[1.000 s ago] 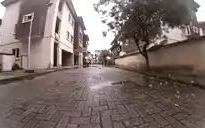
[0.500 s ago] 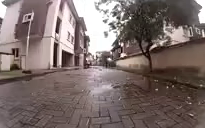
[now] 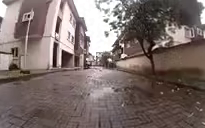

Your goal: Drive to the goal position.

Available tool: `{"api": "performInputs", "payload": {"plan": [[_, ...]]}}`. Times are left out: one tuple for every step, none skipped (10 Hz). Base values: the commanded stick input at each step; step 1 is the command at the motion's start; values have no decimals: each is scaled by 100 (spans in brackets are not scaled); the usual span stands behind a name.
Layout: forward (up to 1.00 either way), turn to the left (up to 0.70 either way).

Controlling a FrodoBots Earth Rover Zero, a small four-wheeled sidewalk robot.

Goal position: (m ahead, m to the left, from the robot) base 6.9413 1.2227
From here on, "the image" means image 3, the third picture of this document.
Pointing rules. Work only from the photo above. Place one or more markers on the distant trees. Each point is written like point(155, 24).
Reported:
point(105, 59)

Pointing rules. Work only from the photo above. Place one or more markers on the brown-roofed building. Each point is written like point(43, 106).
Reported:
point(130, 47)

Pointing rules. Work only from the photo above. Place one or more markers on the wet brick paved road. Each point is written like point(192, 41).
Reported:
point(90, 106)

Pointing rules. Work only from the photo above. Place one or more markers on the large leafy tree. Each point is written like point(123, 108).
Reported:
point(143, 20)

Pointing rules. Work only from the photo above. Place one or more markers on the white and brown building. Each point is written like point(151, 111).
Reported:
point(43, 50)

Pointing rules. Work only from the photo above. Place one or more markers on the white pole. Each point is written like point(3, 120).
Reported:
point(26, 43)

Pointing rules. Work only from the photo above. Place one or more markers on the dark and white building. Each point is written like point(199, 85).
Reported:
point(190, 32)

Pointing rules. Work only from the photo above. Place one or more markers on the kerb strip beside wall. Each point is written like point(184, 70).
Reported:
point(176, 83)

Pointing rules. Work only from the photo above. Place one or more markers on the beige boundary wall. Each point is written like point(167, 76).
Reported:
point(186, 56)

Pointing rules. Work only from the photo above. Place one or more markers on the low white wall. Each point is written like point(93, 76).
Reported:
point(1, 61)

